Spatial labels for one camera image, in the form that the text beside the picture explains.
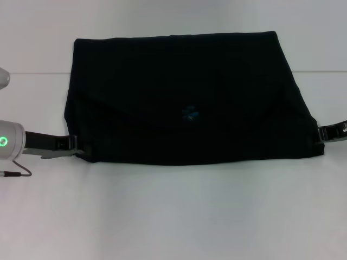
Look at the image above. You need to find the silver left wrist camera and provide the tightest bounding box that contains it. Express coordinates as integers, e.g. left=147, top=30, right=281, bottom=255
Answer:
left=0, top=67, right=11, bottom=90

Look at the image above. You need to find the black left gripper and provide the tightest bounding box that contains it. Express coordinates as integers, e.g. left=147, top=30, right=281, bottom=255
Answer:
left=24, top=131, right=93, bottom=161

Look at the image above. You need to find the black shirt with FREE print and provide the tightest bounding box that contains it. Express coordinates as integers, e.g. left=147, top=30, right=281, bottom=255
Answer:
left=63, top=31, right=325, bottom=165

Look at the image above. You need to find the thin left gripper cable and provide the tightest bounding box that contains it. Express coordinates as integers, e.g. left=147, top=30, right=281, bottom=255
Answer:
left=0, top=160, right=33, bottom=178

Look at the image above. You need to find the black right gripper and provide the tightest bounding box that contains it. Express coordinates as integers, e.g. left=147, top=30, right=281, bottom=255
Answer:
left=316, top=119, right=347, bottom=144

